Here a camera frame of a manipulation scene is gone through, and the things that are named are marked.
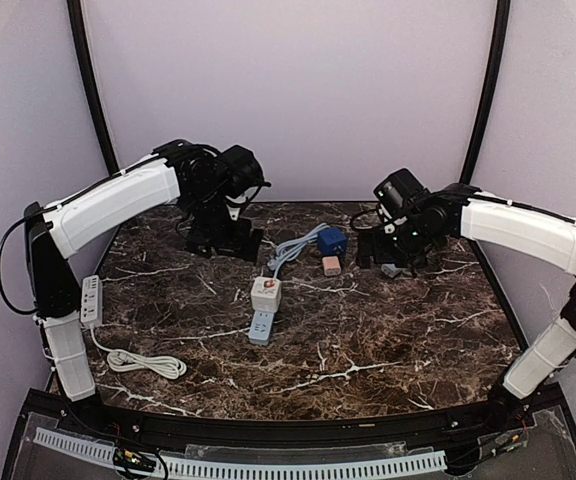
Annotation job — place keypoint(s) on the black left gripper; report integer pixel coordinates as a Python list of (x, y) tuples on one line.
[(225, 242)]

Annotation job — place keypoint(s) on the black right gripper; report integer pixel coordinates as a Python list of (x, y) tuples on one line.
[(385, 253)]

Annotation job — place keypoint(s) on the blue cube socket adapter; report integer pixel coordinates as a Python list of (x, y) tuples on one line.
[(332, 242)]

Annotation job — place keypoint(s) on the white cube socket adapter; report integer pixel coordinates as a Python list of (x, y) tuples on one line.
[(265, 294)]

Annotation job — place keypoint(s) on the light blue power strip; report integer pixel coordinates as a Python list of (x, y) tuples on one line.
[(261, 325)]

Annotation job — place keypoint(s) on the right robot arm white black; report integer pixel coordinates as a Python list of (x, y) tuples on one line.
[(414, 221)]

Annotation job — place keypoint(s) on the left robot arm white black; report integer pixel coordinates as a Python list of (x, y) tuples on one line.
[(211, 187)]

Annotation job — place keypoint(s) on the light blue charger plug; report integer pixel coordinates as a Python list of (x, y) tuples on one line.
[(392, 271)]

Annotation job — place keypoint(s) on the pink charger plug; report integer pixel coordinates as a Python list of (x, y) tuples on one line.
[(331, 266)]

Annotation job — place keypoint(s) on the small circuit board right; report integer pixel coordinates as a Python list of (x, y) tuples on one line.
[(505, 442)]

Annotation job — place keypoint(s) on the small circuit board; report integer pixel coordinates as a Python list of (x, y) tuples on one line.
[(132, 461), (505, 442)]

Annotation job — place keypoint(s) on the small circuit board left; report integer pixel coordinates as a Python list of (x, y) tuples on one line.
[(132, 461)]

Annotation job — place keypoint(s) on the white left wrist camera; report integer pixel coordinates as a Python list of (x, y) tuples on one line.
[(236, 206)]

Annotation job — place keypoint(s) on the black front rail frame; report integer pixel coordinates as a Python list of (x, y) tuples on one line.
[(462, 432)]

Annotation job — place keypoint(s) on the left black corner post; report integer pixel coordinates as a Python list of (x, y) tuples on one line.
[(89, 83)]

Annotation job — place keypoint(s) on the black corner post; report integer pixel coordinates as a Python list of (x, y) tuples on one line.
[(493, 66), (89, 83)]

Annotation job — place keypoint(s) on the right black corner post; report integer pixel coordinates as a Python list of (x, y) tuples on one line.
[(493, 66)]

